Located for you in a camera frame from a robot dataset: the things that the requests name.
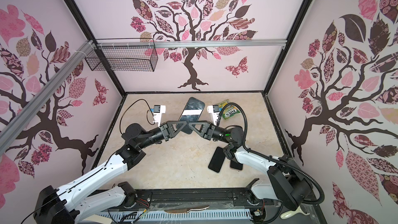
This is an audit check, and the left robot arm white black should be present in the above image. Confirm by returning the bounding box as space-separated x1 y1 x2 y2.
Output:
33 121 188 224

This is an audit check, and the black phone case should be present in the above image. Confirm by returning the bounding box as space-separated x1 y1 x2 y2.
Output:
179 97 205 134

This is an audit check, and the aluminium rail left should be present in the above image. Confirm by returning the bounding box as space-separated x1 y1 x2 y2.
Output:
1 40 95 154

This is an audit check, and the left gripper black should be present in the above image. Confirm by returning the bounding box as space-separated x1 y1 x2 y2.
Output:
138 120 188 149

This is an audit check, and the black phone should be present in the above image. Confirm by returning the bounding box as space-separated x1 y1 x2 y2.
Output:
208 147 226 173
230 160 243 171

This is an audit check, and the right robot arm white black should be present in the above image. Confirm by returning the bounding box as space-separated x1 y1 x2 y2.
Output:
188 121 312 211

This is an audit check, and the black phone right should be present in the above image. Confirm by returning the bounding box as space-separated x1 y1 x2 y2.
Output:
230 160 243 171

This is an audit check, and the black phone middle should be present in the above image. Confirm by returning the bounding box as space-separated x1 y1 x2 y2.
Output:
208 147 226 173

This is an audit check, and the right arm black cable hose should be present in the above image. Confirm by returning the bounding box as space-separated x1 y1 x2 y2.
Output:
217 102 325 206

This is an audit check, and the white peeler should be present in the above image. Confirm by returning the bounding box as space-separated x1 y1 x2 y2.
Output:
280 206 310 220

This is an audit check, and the green snack packet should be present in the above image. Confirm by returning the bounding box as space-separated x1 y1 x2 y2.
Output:
218 100 241 120

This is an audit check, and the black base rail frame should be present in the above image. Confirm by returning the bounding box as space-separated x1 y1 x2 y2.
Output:
78 188 326 224

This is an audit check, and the black wire basket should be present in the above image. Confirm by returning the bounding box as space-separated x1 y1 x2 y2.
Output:
85 37 158 72

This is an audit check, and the white slotted cable duct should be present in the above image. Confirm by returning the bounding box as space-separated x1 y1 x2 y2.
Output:
98 209 251 224

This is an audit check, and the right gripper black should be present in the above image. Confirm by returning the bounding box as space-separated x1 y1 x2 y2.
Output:
191 122 231 146

